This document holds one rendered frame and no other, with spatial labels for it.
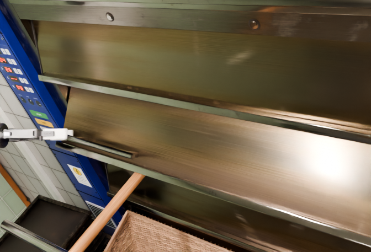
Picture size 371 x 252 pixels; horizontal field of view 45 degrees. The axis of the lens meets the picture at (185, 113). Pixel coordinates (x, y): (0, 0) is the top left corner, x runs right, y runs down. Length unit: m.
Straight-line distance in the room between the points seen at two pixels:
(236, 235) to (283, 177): 0.41
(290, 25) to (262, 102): 0.19
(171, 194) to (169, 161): 0.30
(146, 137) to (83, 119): 0.25
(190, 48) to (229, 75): 0.11
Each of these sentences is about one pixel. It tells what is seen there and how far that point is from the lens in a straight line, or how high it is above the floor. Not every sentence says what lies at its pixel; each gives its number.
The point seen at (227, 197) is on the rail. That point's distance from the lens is 1.03.
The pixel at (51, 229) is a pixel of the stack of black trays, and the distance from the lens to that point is 1.72.
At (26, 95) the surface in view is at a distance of 1.53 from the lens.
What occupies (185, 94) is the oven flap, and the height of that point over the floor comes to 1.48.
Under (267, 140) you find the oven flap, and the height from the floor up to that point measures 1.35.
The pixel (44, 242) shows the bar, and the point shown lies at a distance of 1.28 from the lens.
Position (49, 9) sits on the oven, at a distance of 1.18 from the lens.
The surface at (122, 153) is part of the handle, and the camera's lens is 1.17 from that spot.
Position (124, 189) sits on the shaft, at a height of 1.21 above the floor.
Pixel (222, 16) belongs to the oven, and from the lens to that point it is 0.83.
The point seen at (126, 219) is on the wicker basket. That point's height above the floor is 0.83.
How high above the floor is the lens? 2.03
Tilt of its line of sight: 37 degrees down
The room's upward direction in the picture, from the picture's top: 20 degrees counter-clockwise
